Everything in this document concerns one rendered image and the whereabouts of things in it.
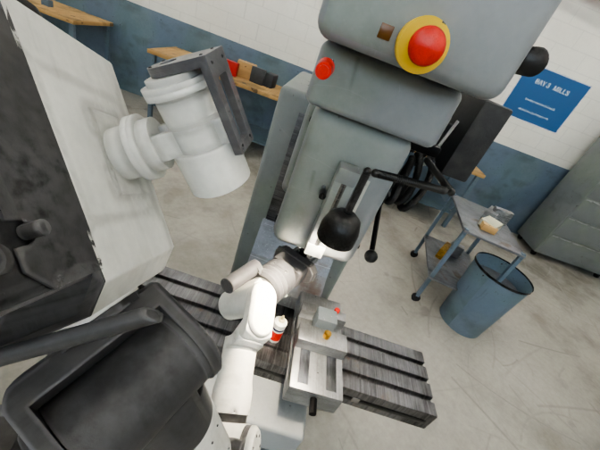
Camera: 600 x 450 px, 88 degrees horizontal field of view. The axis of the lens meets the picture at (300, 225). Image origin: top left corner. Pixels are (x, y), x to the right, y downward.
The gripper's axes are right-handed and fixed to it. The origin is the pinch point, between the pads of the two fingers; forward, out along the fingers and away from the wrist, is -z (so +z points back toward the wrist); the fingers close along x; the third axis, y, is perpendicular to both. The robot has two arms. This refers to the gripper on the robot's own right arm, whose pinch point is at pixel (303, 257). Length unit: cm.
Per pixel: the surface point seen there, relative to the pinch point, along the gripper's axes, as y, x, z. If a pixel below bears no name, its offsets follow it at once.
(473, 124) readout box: -44, -18, -30
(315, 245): -13.8, -5.2, 11.9
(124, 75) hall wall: 98, 455, -251
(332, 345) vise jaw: 20.8, -18.6, -0.5
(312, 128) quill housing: -35.4, 4.6, 11.7
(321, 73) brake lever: -46, -2, 29
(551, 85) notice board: -90, -64, -493
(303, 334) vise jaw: 20.8, -10.1, 2.8
